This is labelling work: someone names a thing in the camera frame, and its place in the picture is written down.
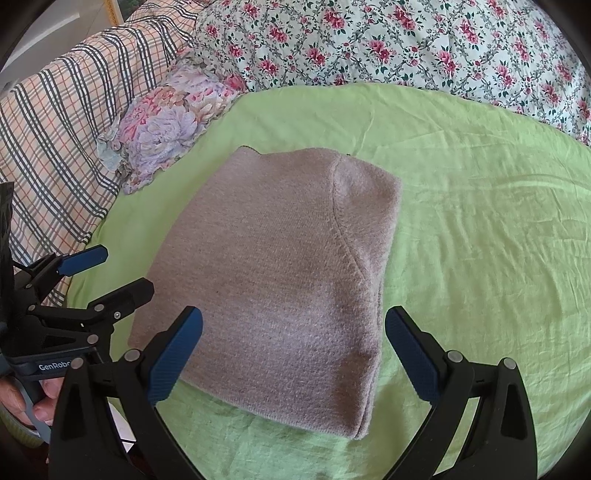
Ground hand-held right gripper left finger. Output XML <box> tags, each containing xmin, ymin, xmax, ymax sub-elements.
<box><xmin>47</xmin><ymin>305</ymin><xmax>206</xmax><ymax>480</ymax></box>

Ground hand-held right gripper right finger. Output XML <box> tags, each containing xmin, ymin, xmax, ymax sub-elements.
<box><xmin>385</xmin><ymin>306</ymin><xmax>536</xmax><ymax>480</ymax></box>

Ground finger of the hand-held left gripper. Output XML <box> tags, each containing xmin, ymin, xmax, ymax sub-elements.
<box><xmin>25</xmin><ymin>278</ymin><xmax>155</xmax><ymax>344</ymax></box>
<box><xmin>11</xmin><ymin>244</ymin><xmax>110</xmax><ymax>298</ymax></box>

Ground pink-beige knit sweater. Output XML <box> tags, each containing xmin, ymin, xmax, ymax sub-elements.
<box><xmin>128</xmin><ymin>145</ymin><xmax>402</xmax><ymax>440</ymax></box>

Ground person's left hand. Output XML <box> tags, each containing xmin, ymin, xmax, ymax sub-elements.
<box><xmin>0</xmin><ymin>375</ymin><xmax>64</xmax><ymax>428</ymax></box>

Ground plaid bed sheet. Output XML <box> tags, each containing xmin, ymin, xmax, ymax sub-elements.
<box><xmin>0</xmin><ymin>0</ymin><xmax>213</xmax><ymax>308</ymax></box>

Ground light green bed sheet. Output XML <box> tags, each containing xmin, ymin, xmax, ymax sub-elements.
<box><xmin>60</xmin><ymin>82</ymin><xmax>591</xmax><ymax>480</ymax></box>

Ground purple peony print pillow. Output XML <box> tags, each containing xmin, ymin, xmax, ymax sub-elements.
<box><xmin>98</xmin><ymin>46</ymin><xmax>250</xmax><ymax>195</ymax></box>

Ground yellow framed picture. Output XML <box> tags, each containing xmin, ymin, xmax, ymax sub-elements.
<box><xmin>104</xmin><ymin>0</ymin><xmax>153</xmax><ymax>24</ymax></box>

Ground rose print white quilt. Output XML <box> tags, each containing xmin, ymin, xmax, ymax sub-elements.
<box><xmin>191</xmin><ymin>0</ymin><xmax>591</xmax><ymax>148</ymax></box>

